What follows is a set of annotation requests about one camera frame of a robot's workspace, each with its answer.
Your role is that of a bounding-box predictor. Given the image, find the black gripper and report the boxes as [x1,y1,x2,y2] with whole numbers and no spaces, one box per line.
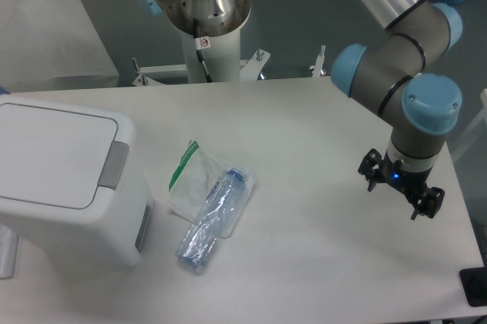
[358,148,445,220]

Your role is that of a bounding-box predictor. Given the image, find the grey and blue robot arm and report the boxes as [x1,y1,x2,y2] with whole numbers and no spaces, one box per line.
[331,0,463,218]

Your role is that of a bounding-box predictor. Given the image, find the white trash can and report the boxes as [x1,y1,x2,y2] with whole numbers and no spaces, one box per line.
[1,94,154,266]

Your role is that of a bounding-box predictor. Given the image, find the white trash can lid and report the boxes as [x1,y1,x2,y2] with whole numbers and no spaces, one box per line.
[1,96,135,210]

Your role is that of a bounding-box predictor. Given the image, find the black device at edge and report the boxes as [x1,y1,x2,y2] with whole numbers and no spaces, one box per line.
[459,267,486,307]

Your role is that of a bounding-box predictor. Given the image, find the clear zip plastic bag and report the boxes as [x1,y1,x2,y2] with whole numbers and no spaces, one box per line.
[169,140,256,239]

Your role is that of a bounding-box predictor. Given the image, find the crushed clear plastic bottle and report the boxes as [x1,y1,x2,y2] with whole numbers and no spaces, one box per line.
[175,169,244,274]

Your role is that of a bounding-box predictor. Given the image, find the white clamp bracket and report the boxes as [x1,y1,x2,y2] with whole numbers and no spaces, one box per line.
[309,45,328,78]

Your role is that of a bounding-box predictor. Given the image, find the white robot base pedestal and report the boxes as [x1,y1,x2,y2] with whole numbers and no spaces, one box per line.
[125,0,253,84]

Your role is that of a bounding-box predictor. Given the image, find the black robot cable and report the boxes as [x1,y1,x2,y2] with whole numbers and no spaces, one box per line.
[193,19,213,84]

